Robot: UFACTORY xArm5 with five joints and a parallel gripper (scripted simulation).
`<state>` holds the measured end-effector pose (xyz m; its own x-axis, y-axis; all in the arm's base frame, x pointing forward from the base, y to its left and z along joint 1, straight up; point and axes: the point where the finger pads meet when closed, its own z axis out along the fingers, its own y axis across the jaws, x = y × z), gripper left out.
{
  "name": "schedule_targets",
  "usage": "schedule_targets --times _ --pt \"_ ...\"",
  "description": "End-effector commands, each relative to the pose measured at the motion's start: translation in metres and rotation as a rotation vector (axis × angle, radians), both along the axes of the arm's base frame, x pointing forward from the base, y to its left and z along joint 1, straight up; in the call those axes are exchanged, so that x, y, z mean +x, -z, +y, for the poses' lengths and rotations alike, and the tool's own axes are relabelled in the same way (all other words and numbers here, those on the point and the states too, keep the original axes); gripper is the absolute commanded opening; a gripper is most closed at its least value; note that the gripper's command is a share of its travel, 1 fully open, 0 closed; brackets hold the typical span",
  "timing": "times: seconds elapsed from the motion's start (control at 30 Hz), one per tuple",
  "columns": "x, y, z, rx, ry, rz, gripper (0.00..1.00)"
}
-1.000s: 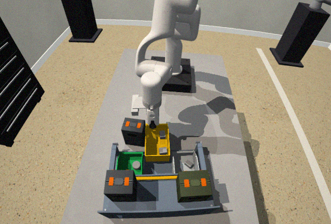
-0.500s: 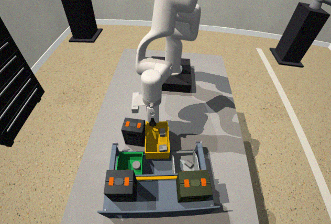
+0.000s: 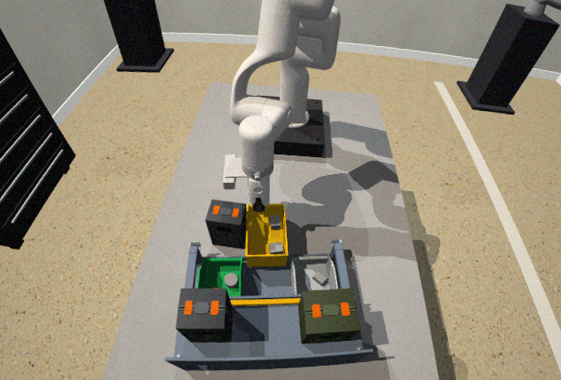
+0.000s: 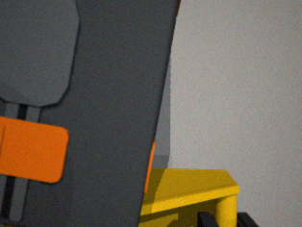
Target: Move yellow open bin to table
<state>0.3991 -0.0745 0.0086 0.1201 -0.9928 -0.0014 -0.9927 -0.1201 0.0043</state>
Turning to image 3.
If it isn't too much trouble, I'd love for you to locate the olive green case with orange latches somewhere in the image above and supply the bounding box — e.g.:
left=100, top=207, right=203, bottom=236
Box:
left=298, top=289, right=360, bottom=344

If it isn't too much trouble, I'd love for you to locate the yellow flat bar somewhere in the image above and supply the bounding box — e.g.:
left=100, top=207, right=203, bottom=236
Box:
left=231, top=298, right=300, bottom=306

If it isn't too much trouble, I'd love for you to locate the green open bin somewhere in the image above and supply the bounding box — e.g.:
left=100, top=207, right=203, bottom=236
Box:
left=197, top=257, right=243, bottom=297

